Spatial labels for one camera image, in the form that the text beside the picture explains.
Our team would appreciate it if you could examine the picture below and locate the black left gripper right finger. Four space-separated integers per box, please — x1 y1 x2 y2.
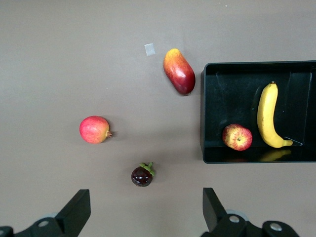
201 187 301 237

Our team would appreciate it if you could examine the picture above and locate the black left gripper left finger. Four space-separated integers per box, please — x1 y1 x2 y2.
0 189 91 237

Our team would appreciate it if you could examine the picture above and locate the dark purple mangosteen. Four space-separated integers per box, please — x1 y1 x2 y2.
130 161 156 187

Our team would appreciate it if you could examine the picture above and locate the red yellow apple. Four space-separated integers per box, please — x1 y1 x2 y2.
222 123 253 152

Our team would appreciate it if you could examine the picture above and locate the black plastic box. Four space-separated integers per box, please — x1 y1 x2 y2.
199 60 316 164

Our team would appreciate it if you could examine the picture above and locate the yellow banana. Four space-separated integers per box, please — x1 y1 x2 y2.
257 81 294 149

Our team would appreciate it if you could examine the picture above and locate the red yellow mango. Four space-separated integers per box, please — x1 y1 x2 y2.
163 48 196 96

